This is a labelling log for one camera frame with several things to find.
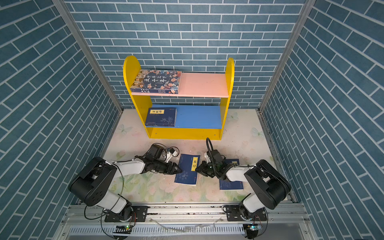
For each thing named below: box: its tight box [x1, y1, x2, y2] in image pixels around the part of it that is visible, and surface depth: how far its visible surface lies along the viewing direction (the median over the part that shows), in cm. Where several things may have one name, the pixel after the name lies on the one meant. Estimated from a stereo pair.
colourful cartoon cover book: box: [130, 69, 182, 94], surface depth 76 cm
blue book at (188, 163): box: [174, 154, 201, 186], surface depth 89 cm
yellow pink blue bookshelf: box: [123, 55, 235, 140], surface depth 86 cm
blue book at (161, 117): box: [145, 107, 177, 127], surface depth 96 cm
